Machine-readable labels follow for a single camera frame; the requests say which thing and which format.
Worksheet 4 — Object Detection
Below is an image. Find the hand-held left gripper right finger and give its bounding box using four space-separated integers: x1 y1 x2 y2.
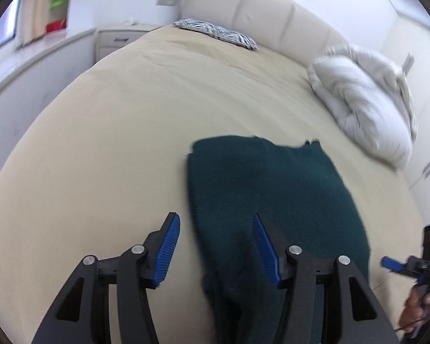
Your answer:
253 213 400 344

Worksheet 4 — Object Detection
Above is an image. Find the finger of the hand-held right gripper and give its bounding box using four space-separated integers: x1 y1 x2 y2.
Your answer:
381 255 421 281

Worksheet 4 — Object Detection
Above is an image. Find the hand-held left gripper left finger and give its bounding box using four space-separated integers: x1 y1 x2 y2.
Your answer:
32 212 181 344

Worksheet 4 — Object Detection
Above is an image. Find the dark green sweater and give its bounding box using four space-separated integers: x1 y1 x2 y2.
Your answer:
186 135 372 344

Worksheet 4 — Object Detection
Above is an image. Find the person's right hand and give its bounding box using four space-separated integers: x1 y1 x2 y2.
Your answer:
398 286 430 335

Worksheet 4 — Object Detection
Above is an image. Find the bed with beige sheet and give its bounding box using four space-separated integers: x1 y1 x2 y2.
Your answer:
0 25 428 344

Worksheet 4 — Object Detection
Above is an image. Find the white folded duvet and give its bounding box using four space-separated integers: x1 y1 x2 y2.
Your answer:
306 44 419 168

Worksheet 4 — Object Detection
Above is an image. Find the cream nightstand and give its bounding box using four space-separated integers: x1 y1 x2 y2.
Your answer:
95 25 159 62

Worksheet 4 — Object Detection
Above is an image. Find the white window sill counter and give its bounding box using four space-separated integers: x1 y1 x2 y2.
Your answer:
0 29 98 187

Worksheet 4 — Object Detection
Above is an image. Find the zebra print pillow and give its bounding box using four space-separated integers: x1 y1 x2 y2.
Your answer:
173 19 259 51

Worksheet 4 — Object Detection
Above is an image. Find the cream padded headboard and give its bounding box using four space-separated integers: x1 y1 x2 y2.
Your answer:
179 0 349 69

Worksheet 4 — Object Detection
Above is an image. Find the red box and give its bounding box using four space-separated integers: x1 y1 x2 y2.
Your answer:
45 18 68 34

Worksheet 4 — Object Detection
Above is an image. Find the beige curtain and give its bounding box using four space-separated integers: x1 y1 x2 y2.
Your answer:
16 0 53 48

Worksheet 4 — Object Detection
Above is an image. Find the dark framed window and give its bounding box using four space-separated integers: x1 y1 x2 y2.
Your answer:
0 0 26 58

